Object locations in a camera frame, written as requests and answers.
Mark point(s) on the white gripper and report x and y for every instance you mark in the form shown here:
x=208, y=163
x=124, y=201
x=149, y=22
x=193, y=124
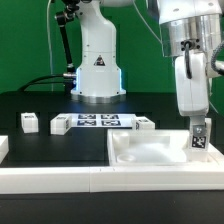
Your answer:
x=192, y=94

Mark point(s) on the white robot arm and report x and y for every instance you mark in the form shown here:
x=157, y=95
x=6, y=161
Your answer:
x=190, y=33

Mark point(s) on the fiducial marker sheet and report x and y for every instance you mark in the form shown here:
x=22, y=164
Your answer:
x=99, y=120

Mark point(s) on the white left barrier piece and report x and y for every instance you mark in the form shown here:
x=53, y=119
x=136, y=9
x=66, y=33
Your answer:
x=4, y=148

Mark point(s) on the white front barrier wall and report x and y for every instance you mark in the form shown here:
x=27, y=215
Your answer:
x=109, y=179

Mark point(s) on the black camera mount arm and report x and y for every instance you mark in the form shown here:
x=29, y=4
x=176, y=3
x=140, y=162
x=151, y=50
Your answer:
x=62, y=18

